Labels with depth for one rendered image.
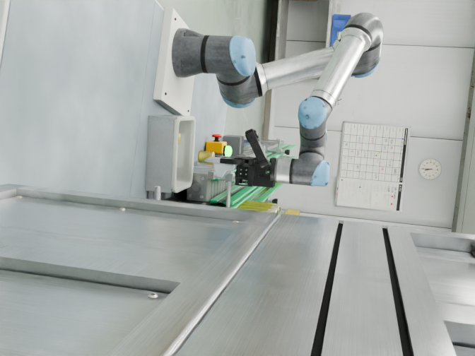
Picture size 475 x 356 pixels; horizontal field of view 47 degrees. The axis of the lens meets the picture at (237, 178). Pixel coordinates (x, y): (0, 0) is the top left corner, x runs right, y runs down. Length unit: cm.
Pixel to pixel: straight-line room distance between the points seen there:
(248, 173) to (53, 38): 70
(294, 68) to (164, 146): 50
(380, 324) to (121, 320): 21
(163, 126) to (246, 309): 116
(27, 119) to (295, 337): 77
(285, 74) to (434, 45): 605
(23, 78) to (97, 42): 29
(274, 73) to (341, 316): 136
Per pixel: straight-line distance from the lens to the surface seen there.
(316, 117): 147
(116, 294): 51
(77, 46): 122
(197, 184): 175
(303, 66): 178
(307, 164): 155
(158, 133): 158
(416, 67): 770
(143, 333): 41
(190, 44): 167
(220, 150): 215
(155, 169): 159
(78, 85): 123
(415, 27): 775
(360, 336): 44
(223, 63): 165
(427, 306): 53
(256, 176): 159
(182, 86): 177
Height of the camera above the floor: 135
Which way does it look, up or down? 12 degrees down
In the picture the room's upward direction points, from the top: 96 degrees clockwise
